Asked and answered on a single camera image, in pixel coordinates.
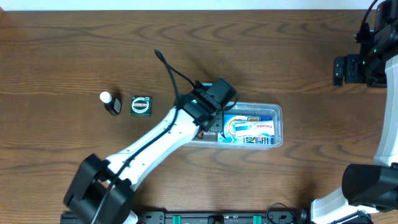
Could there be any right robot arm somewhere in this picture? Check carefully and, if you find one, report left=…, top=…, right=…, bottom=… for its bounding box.
left=298, top=0, right=397, bottom=223

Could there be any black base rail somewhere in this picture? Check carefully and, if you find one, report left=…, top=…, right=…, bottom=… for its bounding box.
left=139, top=208, right=309, bottom=224

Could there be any white Panadol box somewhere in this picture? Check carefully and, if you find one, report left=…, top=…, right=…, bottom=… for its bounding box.
left=234, top=121, right=275, bottom=138

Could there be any red small box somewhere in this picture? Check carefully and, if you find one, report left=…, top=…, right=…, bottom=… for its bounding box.
left=197, top=132, right=218, bottom=141

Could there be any blue cooling patch box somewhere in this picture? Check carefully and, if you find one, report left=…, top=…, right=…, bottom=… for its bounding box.
left=218, top=114, right=274, bottom=145

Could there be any clear plastic container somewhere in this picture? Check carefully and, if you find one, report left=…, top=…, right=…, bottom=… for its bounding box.
left=187, top=102, right=283, bottom=151

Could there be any dark bottle white cap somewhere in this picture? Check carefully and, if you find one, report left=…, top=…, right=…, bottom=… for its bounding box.
left=99, top=91, right=122, bottom=116

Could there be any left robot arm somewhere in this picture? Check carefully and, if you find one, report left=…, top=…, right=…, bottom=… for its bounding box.
left=63, top=89, right=234, bottom=223

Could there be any right black cable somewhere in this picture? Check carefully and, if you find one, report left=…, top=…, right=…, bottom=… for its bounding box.
left=354, top=0, right=379, bottom=44

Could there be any green Zam-Buk tin box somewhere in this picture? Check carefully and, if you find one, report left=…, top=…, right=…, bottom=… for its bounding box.
left=129, top=96, right=152, bottom=117

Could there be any left black cable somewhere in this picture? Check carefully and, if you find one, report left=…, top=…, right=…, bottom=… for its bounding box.
left=90, top=49, right=240, bottom=224

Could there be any black cable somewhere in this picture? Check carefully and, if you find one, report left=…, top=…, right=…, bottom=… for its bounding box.
left=90, top=49, right=240, bottom=224
left=354, top=0, right=379, bottom=44

